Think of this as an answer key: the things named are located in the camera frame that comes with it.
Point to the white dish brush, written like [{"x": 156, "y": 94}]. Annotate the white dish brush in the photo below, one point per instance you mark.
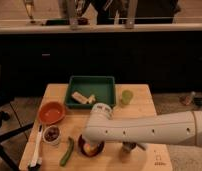
[{"x": 37, "y": 146}]

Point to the small beige piece in tray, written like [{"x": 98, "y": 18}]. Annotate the small beige piece in tray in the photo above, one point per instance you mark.
[{"x": 91, "y": 99}]

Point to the white cup with dark food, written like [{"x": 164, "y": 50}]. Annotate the white cup with dark food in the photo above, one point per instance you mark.
[{"x": 51, "y": 135}]

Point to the beige block in tray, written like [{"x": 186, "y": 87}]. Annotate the beige block in tray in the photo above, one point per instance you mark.
[{"x": 79, "y": 98}]

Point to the metal measuring cup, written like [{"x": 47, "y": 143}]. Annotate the metal measuring cup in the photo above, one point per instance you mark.
[{"x": 128, "y": 146}]

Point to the green plastic tray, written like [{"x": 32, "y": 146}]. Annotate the green plastic tray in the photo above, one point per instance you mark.
[{"x": 102, "y": 87}]

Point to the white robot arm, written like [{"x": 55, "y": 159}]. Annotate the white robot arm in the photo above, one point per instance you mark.
[{"x": 182, "y": 128}]

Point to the red orange bowl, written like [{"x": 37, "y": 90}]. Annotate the red orange bowl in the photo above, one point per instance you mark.
[{"x": 51, "y": 113}]

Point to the dark brown bowl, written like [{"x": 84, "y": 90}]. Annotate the dark brown bowl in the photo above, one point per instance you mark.
[{"x": 82, "y": 142}]

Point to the orange red apple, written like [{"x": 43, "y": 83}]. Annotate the orange red apple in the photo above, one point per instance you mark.
[{"x": 90, "y": 150}]

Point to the grey folded cloth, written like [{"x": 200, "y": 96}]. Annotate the grey folded cloth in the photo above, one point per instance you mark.
[{"x": 143, "y": 146}]

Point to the green cucumber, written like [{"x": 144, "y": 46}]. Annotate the green cucumber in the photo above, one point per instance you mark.
[{"x": 68, "y": 152}]

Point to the green plastic cup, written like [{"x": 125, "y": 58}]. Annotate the green plastic cup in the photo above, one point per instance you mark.
[{"x": 126, "y": 97}]

